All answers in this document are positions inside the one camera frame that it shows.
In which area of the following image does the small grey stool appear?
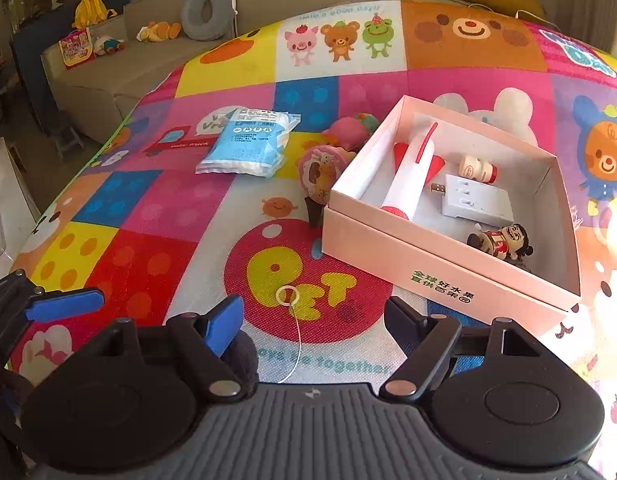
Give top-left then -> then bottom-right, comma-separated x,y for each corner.
53,122 -> 87,161

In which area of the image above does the white rectangular case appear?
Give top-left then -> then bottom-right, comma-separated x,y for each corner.
430,172 -> 514,224

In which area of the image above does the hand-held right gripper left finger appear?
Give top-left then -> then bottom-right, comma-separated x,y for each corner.
95,294 -> 244,404

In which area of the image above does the small cream toy bottle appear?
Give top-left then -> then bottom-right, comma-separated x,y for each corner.
457,153 -> 499,184

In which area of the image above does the pink cardboard box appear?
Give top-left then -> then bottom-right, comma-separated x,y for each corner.
321,94 -> 584,339

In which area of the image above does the pink round cartoon toy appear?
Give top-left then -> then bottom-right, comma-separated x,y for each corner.
298,143 -> 347,229

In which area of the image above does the pink picture book box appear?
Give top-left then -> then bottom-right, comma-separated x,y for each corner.
58,27 -> 96,70

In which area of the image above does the wind-up doll figurine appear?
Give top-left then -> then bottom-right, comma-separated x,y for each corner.
466,223 -> 532,267

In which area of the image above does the beige sofa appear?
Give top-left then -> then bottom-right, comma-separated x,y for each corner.
40,0 -> 441,144

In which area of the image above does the black plush toy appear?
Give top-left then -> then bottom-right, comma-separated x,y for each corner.
222,284 -> 309,399

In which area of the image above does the colourful cartoon play mat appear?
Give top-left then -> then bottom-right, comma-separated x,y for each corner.
6,0 -> 617,480

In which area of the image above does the blue wet wipes packet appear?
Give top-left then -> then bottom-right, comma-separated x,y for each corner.
195,106 -> 302,179

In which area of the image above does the grey neck pillow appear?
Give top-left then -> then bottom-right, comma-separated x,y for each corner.
180,0 -> 237,41

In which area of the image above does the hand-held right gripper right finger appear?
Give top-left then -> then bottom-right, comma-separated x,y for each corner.
379,296 -> 539,402

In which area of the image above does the pink and green squishy toy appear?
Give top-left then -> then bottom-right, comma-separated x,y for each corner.
320,112 -> 382,154

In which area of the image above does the orange plush toy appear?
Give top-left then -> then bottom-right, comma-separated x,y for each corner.
137,20 -> 182,44

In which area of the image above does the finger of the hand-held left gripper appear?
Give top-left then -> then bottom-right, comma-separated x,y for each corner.
0,269 -> 106,326

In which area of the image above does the multicoloured plush toy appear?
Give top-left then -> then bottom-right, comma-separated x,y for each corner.
93,34 -> 127,57

